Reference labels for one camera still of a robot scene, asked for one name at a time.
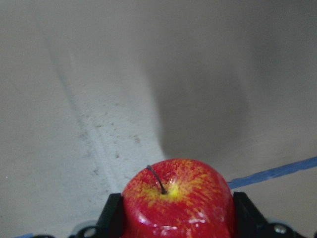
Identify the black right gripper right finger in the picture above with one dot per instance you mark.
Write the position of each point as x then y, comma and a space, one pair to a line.
252, 224

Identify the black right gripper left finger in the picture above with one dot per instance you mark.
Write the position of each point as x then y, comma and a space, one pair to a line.
110, 223

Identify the red apple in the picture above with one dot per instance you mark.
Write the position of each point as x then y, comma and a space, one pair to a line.
178, 198

